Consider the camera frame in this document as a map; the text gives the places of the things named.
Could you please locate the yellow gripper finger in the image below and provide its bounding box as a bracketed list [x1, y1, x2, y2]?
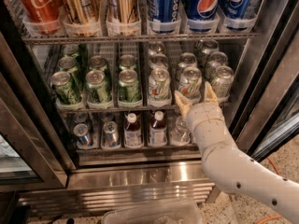
[174, 91, 192, 119]
[204, 81, 218, 105]

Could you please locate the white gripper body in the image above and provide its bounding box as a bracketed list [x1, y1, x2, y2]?
[186, 103, 225, 133]

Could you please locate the white 7up can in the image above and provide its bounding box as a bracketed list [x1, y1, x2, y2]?
[210, 65, 235, 100]
[149, 68, 170, 101]
[178, 66, 202, 100]

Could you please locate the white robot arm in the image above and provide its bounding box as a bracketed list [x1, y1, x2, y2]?
[174, 83, 299, 224]

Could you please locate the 7up can second-row right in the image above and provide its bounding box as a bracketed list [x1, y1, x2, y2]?
[204, 51, 228, 80]

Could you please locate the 7up can second-row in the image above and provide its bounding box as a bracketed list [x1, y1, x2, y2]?
[149, 54, 168, 71]
[175, 52, 197, 80]
[204, 51, 228, 80]

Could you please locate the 7up can second-row middle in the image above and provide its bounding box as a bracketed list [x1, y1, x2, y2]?
[175, 52, 197, 80]

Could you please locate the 7up can back right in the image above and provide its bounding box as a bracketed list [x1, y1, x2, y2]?
[194, 39, 219, 67]

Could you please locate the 7up can second-row left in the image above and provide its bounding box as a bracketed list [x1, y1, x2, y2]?
[149, 54, 168, 71]

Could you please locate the green can front right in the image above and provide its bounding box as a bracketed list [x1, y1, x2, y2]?
[119, 69, 141, 103]

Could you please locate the green can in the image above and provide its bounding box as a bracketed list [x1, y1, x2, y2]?
[85, 70, 112, 104]
[62, 44, 88, 67]
[50, 71, 81, 105]
[119, 69, 141, 103]

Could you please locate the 7up can back left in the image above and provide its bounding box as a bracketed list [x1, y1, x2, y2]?
[148, 42, 165, 57]

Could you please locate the green can second-row right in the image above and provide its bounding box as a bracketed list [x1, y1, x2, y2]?
[119, 54, 137, 71]

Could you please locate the green can second-row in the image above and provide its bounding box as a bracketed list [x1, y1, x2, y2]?
[119, 54, 137, 71]
[89, 55, 110, 77]
[58, 56, 83, 91]

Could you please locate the silver blue can front right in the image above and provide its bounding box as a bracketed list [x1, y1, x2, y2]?
[103, 121, 120, 148]

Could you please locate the silver blue can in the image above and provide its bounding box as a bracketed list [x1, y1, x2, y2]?
[74, 112, 92, 130]
[103, 121, 120, 148]
[73, 123, 93, 147]
[100, 112, 115, 123]

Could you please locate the silver blue can back right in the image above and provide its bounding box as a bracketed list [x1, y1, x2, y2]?
[100, 112, 115, 123]

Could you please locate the green can front middle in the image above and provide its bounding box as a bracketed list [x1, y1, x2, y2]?
[85, 70, 112, 104]

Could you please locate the blue Pepsi can middle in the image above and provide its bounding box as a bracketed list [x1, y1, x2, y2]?
[186, 0, 219, 32]

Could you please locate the blue pepsi can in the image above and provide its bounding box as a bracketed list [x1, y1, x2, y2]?
[186, 0, 219, 32]
[219, 0, 263, 33]

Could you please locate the green can second-row middle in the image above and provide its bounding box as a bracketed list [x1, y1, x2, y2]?
[89, 55, 110, 77]

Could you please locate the blue Pepsi can right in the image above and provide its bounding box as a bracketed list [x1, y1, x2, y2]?
[219, 0, 263, 33]

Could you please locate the stainless steel fridge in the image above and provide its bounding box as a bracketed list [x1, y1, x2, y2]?
[0, 0, 299, 217]

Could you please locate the silver blue can back left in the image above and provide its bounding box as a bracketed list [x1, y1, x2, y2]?
[74, 112, 92, 130]

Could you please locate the blue Bud Light can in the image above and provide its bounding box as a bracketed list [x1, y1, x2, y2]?
[148, 0, 179, 34]

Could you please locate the gold can right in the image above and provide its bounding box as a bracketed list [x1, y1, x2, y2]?
[107, 0, 139, 35]

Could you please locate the gold can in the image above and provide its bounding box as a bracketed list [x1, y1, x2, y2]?
[63, 0, 99, 36]
[107, 0, 139, 35]

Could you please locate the silver blue can front left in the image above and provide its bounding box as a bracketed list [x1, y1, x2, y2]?
[73, 123, 93, 147]

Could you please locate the green can front left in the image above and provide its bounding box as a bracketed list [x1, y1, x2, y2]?
[50, 71, 81, 105]

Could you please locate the green can second-row left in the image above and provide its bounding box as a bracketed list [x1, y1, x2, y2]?
[58, 56, 83, 91]

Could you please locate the green can back left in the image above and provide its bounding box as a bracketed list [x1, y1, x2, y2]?
[62, 44, 88, 67]

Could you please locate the gold can left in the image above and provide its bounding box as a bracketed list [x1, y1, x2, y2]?
[63, 0, 99, 36]

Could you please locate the fridge door left glass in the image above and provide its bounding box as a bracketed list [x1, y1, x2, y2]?
[0, 35, 67, 192]

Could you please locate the red Coca-Cola can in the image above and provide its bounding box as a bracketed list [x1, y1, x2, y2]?
[20, 0, 60, 35]

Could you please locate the clear water bottle left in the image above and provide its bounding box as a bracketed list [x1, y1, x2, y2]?
[170, 116, 190, 146]

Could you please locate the brown juice bottle right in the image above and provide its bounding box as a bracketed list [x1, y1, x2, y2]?
[149, 110, 167, 147]

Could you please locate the brown juice bottle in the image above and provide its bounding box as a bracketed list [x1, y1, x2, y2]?
[124, 113, 142, 148]
[149, 110, 167, 147]

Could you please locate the brown juice bottle left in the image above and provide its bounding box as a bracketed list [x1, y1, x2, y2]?
[124, 113, 142, 148]

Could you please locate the clear plastic bin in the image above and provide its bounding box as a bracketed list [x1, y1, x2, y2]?
[101, 198, 203, 224]

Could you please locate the orange cable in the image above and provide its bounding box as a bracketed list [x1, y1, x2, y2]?
[255, 157, 283, 224]

